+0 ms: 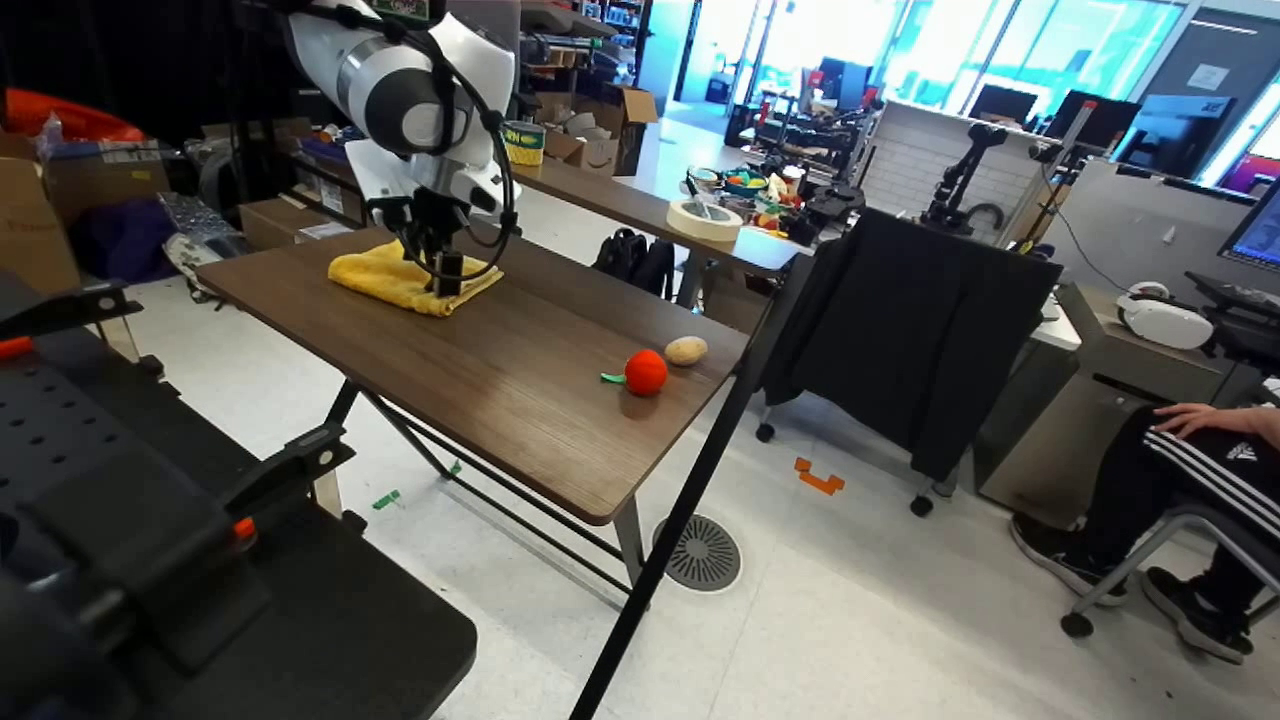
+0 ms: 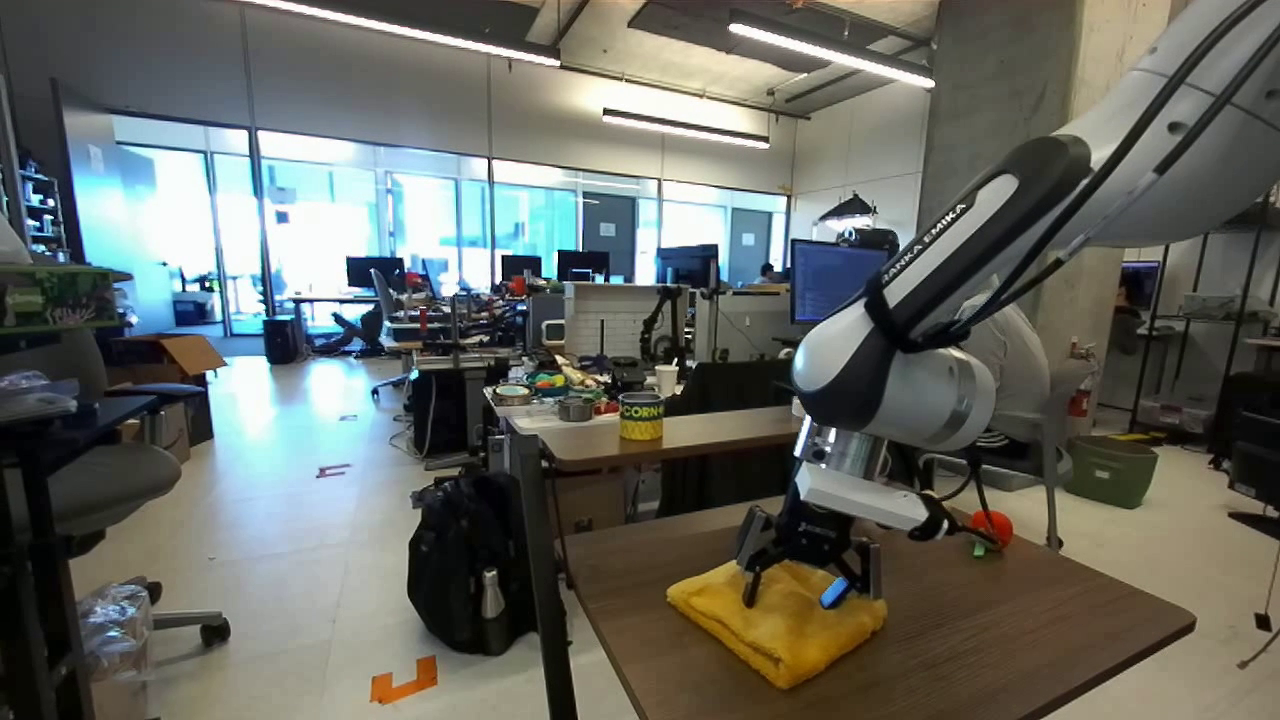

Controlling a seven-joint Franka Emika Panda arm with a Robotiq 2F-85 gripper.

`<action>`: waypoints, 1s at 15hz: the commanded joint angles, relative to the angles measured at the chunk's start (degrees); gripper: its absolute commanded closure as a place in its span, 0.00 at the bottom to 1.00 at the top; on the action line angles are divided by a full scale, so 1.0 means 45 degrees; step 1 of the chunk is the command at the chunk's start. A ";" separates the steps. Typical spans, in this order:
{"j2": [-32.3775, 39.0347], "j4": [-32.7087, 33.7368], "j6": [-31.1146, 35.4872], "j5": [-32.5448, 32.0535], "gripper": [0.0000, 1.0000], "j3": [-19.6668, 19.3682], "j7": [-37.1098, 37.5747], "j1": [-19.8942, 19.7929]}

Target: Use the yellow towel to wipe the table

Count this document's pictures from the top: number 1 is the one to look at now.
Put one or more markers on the black workbench cart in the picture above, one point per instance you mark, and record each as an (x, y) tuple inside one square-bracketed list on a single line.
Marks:
[(335, 641)]

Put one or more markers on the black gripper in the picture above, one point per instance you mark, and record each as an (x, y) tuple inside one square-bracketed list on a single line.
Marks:
[(435, 227)]

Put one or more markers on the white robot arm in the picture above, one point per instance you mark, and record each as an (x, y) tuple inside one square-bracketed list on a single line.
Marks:
[(386, 95)]

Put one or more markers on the small black monitor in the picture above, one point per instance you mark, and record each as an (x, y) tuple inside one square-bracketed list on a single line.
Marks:
[(1088, 123), (1000, 107)]

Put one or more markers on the large dark wall screen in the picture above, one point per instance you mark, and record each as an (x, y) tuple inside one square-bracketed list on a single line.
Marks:
[(1175, 135)]

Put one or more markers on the yellow green box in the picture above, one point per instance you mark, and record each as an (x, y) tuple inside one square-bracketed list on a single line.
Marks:
[(529, 145)]

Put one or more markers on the dark purple bag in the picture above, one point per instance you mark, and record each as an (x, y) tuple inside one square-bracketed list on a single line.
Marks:
[(122, 245)]

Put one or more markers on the black camera arm stand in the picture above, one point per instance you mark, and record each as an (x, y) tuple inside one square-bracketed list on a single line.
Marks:
[(985, 145)]

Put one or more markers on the computer monitor with blue screen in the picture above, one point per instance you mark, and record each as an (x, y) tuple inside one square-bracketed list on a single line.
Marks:
[(1262, 233)]

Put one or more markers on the green floor tape piece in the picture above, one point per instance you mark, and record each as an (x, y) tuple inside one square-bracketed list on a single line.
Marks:
[(386, 503)]

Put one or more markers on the white VR headset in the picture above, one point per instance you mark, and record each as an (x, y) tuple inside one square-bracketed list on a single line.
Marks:
[(1163, 320)]

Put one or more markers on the long grey table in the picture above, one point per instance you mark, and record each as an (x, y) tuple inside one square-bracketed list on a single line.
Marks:
[(603, 193)]

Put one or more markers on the flat cardboard box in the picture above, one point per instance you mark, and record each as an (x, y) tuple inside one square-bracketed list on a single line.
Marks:
[(286, 227)]

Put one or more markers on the black backpack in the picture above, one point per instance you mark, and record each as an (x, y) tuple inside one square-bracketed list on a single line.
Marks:
[(637, 265)]

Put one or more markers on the yellow towel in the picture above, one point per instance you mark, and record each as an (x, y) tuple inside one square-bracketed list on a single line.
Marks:
[(382, 275)]

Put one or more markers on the round floor drain cover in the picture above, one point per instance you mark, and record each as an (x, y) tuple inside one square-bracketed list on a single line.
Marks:
[(706, 559)]

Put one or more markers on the orange floor tape marker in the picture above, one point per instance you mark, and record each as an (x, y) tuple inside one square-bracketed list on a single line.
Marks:
[(819, 480)]

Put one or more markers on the red toy pepper green stem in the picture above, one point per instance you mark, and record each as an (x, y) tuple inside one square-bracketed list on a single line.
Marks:
[(644, 373)]

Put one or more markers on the black metal table frame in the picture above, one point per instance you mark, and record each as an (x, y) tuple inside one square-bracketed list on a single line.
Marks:
[(629, 540)]

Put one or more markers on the white tape roll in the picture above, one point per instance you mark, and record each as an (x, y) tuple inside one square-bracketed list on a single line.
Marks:
[(703, 227)]

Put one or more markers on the large brown cardboard box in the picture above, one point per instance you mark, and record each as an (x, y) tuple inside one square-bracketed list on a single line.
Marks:
[(26, 227)]

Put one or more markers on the grey office chair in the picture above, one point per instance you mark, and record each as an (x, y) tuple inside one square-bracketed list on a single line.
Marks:
[(1146, 550)]

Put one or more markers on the chair draped with black cloth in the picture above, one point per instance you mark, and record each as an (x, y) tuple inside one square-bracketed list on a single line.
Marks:
[(907, 332)]

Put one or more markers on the seated person in striped trousers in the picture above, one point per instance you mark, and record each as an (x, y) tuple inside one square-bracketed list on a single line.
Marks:
[(1175, 480)]

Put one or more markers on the black storage shelf rack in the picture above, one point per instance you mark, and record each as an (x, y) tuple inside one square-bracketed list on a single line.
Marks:
[(266, 145)]

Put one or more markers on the open cardboard box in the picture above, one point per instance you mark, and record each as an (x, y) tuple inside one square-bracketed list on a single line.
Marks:
[(629, 112)]

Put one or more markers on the beige toy potato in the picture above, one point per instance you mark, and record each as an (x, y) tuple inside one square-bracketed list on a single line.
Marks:
[(685, 351)]

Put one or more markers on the colourful toy pile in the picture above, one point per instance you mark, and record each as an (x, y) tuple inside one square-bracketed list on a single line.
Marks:
[(747, 193)]

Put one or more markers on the black tripod pole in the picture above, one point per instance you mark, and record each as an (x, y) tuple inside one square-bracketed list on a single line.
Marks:
[(667, 533)]

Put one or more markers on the orange red bag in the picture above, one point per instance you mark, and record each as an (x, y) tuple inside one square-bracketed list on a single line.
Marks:
[(53, 116)]

